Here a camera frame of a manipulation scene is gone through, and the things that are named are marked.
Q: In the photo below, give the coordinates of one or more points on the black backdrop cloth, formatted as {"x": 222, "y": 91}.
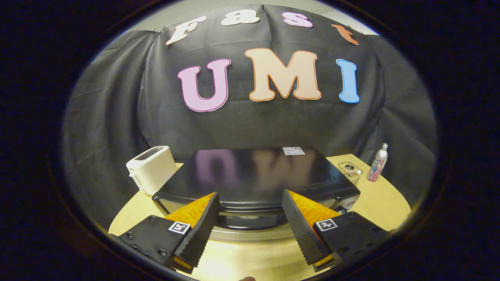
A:
{"x": 273, "y": 125}

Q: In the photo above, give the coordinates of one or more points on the black toaster oven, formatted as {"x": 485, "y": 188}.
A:
{"x": 254, "y": 175}

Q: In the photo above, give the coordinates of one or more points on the silver bottle with pink label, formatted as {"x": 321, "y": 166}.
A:
{"x": 377, "y": 164}

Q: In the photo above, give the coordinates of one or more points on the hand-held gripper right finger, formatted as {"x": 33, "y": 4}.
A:
{"x": 300, "y": 230}

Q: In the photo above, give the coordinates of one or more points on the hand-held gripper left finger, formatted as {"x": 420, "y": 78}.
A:
{"x": 203, "y": 226}

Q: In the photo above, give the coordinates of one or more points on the small white-capped tube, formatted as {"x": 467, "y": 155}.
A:
{"x": 354, "y": 171}

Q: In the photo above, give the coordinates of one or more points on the white pop-up toaster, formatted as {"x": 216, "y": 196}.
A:
{"x": 152, "y": 168}

